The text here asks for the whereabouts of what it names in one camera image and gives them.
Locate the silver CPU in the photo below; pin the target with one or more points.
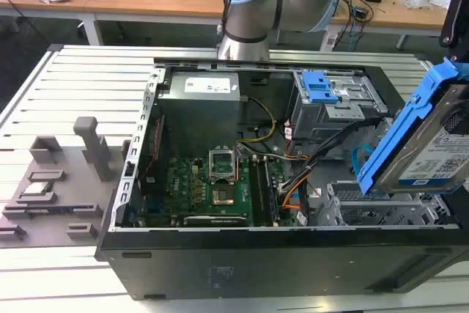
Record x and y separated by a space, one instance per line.
36 189

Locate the grey parts rack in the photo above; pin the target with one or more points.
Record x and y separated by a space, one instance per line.
66 199

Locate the green motherboard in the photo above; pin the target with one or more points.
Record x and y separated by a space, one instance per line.
183 184

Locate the hard disk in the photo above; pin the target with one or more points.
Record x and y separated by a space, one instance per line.
421 151

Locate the blue empty disk carrier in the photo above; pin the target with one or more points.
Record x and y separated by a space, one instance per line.
318 87

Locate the CPU socket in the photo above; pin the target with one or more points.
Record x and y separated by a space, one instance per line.
222 196

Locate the black open PC case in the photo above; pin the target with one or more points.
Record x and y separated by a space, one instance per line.
256 265

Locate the black RAM stick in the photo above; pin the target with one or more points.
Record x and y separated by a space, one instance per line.
269 192

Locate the silver disk bay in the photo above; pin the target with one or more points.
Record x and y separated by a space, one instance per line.
322 118

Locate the black graphics card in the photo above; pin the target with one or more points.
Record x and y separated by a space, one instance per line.
216 220

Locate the grey power supply unit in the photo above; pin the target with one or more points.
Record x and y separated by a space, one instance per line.
199 102

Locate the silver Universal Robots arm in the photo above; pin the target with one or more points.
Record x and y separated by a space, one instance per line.
249 9

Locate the silver perforated drive cage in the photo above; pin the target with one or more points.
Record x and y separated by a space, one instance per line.
377 208

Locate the wooden desk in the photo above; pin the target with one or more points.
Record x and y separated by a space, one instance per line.
154 1

